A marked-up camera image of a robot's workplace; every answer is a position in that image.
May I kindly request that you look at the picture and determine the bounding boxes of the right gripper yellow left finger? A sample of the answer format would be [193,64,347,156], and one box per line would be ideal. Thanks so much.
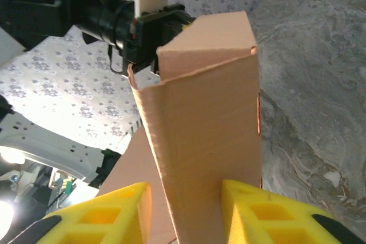
[5,182,152,244]

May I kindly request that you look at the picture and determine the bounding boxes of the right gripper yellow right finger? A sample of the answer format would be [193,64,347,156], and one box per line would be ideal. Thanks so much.
[221,179,365,244]

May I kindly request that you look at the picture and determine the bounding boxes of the brown cardboard paper box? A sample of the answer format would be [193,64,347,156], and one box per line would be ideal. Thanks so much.
[96,10,264,244]

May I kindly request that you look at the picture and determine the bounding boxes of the white slotted cable duct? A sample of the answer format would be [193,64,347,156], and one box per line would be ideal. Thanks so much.
[123,118,144,138]

